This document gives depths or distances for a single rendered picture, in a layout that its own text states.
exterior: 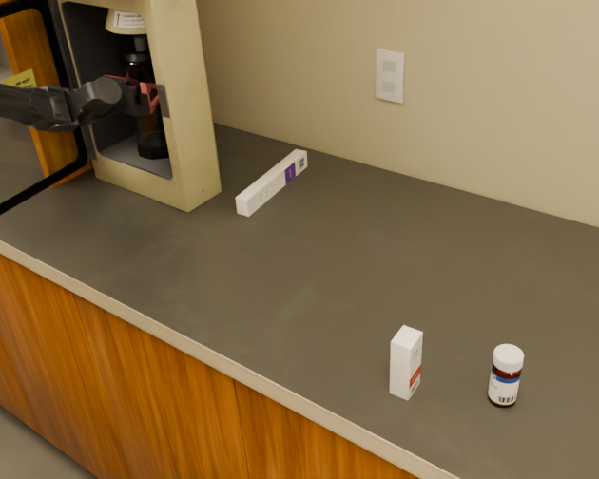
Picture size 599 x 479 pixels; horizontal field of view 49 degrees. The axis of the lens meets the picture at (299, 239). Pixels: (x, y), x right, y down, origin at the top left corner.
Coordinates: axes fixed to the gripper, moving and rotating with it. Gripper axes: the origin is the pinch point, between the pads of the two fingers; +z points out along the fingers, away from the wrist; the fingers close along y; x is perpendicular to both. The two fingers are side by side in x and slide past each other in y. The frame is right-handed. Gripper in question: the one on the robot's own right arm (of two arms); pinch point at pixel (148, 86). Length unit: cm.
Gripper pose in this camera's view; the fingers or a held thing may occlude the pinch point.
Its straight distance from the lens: 156.0
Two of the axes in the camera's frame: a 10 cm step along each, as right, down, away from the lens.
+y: -8.1, -2.7, 5.2
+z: 5.8, -4.4, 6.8
